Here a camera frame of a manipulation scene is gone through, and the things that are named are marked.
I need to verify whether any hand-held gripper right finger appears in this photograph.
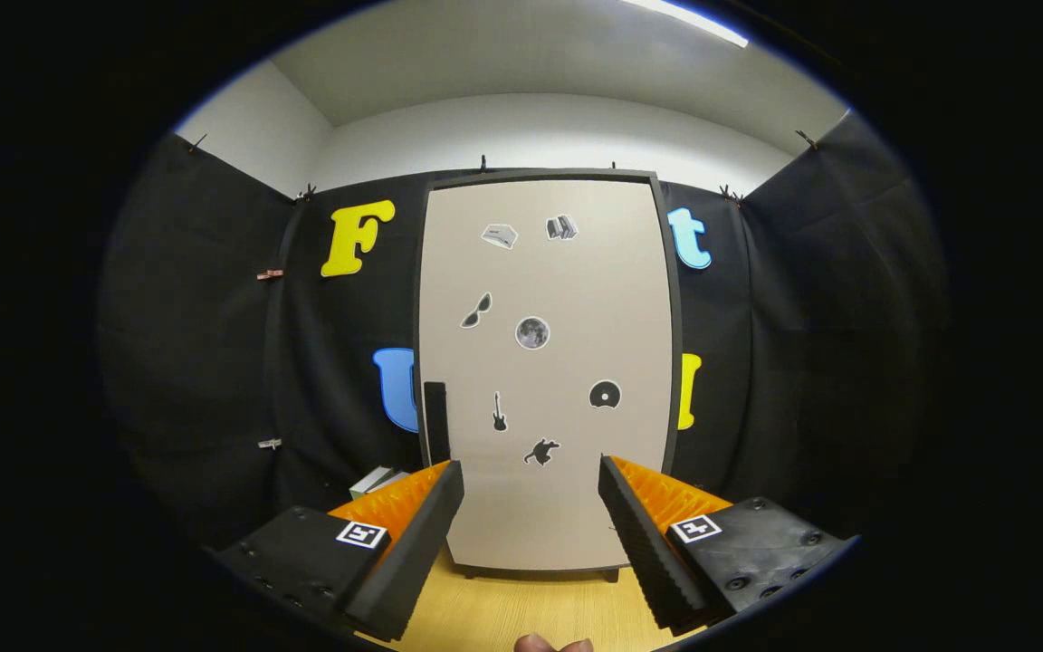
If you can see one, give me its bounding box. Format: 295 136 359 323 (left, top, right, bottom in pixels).
598 455 848 635

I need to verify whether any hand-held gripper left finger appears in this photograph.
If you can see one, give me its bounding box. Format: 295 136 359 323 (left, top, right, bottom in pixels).
214 459 465 642

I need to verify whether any black door handle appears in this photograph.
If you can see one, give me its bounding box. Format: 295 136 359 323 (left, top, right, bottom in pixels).
424 381 450 465

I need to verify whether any beige cabinet door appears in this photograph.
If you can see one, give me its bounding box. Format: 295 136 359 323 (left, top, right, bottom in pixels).
419 178 673 571

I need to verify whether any green white book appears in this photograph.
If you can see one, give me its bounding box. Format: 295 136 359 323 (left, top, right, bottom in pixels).
349 466 409 501

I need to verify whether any black backdrop cloth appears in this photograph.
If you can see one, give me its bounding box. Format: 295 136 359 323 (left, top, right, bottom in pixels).
96 109 948 562

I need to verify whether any dark grey cabinet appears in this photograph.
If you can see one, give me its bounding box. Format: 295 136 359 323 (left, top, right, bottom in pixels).
413 168 684 582

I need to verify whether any long ceiling light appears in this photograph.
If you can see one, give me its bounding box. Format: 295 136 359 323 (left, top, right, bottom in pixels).
621 0 749 48

